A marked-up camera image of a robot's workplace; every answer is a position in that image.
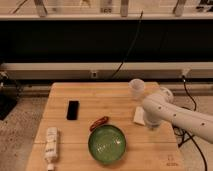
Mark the green ceramic bowl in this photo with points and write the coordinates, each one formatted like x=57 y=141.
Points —
x=107 y=144

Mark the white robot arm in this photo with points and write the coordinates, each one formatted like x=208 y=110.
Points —
x=158 y=106

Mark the black smartphone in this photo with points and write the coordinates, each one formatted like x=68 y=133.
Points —
x=72 y=112

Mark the white tube bottle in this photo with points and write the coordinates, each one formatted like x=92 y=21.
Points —
x=51 y=148

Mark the black equipment at left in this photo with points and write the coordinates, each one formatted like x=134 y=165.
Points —
x=7 y=103

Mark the white wall outlet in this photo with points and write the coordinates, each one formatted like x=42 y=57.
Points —
x=94 y=74

